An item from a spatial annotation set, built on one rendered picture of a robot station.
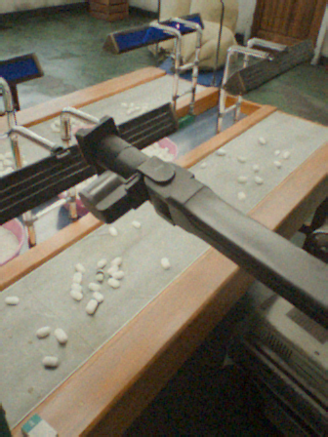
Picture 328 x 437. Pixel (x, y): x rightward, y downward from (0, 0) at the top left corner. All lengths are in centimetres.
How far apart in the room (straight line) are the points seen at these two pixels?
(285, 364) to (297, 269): 101
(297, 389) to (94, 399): 78
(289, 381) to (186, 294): 57
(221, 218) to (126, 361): 48
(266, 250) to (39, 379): 60
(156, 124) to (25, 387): 68
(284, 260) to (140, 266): 69
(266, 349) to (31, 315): 81
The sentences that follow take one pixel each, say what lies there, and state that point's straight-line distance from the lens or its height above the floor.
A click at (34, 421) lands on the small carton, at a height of 78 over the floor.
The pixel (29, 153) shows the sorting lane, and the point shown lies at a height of 74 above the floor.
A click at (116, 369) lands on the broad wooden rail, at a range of 92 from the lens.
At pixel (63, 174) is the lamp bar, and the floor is 108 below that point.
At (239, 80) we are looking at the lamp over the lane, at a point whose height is 109.
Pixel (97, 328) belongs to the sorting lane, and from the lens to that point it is 102.
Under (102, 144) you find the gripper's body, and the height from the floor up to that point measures 122.
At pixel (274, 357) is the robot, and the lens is 150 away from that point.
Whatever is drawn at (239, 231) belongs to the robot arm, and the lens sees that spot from 53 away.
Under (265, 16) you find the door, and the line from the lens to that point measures 602.
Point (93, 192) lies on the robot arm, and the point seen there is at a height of 119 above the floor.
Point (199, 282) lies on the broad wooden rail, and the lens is 109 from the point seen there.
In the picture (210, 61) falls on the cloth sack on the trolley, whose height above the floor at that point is 33.
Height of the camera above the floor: 155
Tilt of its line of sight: 38 degrees down
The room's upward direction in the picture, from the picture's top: 5 degrees clockwise
